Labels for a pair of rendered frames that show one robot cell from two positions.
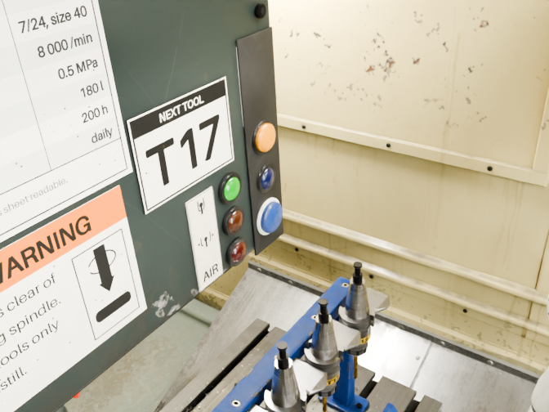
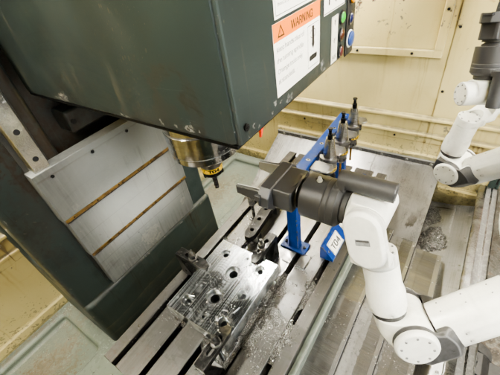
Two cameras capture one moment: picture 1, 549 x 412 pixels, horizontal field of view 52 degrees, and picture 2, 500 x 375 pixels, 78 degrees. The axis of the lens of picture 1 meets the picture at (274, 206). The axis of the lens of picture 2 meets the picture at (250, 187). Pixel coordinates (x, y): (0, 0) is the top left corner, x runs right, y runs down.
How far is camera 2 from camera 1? 36 cm
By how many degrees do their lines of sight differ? 9
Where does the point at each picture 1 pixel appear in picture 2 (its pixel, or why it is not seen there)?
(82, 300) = (307, 47)
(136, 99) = not seen: outside the picture
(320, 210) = (318, 94)
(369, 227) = (344, 99)
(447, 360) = (385, 161)
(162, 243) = (325, 34)
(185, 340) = (248, 174)
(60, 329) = (302, 57)
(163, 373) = not seen: hidden behind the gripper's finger
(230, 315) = (272, 155)
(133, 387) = (228, 195)
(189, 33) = not seen: outside the picture
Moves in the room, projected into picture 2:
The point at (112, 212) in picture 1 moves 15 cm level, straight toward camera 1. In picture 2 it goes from (317, 10) to (378, 26)
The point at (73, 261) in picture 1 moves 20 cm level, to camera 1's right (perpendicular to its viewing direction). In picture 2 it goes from (308, 28) to (431, 8)
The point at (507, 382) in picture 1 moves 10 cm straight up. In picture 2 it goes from (415, 167) to (420, 149)
